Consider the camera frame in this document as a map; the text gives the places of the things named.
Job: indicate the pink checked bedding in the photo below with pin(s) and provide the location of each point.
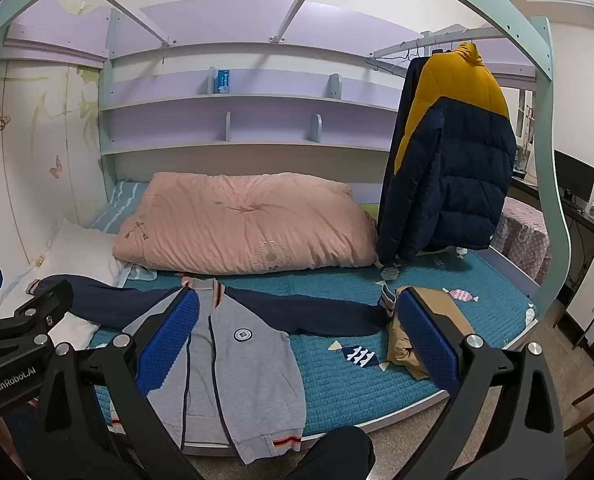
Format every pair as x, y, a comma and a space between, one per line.
519, 235

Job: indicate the white butterfly wardrobe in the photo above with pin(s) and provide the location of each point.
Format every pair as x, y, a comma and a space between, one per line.
42, 160

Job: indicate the mint green bunk bed frame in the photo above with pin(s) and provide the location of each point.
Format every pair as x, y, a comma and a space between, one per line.
552, 160

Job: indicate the teal striped pillow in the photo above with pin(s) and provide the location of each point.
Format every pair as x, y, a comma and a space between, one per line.
122, 205

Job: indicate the lilac shelf unit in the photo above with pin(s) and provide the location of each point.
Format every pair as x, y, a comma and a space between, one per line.
277, 120

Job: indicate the navy yellow puffer jacket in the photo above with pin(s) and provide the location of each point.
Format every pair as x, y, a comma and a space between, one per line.
457, 160

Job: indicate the black computer monitor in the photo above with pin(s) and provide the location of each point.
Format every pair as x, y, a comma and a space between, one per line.
574, 175

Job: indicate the white metal clothes rail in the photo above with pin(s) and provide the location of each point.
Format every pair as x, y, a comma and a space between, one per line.
427, 42

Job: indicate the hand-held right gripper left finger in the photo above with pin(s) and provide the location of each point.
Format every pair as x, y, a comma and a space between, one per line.
169, 342

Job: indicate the grey navy zip jacket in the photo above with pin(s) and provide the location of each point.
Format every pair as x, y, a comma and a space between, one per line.
257, 360

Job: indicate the tan pants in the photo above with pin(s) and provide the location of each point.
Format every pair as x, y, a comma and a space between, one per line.
404, 352

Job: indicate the small blue box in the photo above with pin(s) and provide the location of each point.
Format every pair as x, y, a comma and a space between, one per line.
222, 81

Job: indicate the pink quilt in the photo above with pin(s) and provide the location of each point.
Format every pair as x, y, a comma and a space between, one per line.
247, 220

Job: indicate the white pillow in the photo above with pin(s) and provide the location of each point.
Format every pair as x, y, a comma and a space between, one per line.
77, 255

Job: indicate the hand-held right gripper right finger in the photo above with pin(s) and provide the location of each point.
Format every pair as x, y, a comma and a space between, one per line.
427, 342

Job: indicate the teal quilted bed mat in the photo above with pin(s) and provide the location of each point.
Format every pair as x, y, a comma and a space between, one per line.
377, 400

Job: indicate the white cabinet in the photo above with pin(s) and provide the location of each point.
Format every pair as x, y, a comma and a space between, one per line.
589, 300

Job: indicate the person's leg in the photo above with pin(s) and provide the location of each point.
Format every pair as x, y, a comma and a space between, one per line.
332, 452

